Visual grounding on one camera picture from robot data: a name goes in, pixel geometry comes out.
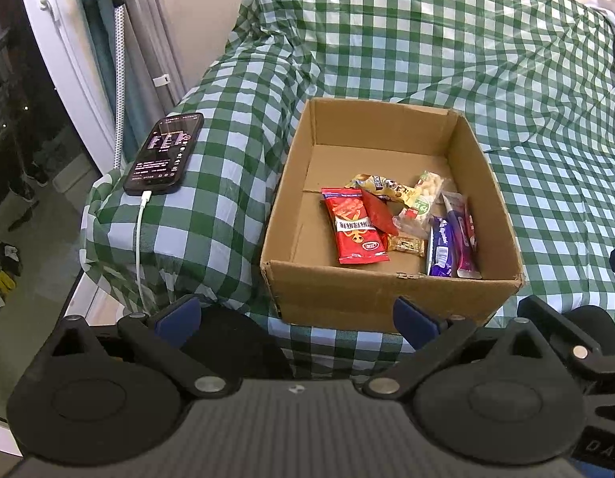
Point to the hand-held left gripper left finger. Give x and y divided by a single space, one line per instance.
180 321

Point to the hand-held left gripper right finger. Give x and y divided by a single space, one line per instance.
413 321

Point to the cardboard box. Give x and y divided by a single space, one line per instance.
387 301

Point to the purple candy bar packet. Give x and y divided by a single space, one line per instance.
442 251

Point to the clear nut bar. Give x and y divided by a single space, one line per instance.
407 245

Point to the pink purple long packet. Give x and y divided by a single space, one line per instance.
463 246

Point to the red spicy snack packet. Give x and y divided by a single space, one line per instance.
354 239

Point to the slim red stick packet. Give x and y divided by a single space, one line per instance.
472 229

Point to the orange red packet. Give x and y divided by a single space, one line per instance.
378 214

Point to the rice puff packet green label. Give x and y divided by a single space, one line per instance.
429 191

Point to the yellow brown snack packet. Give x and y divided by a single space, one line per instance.
382 184

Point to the black smartphone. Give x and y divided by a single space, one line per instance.
163 154

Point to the yellow slipper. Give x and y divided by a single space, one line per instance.
4 281

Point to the dark shoe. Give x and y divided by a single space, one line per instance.
6 255

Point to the white curtain clip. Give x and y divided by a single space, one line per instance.
160 79

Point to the green checked cloth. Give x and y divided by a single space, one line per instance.
436 35

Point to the grey teal curtain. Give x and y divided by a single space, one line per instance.
148 20

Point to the white door frame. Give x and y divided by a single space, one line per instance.
73 59

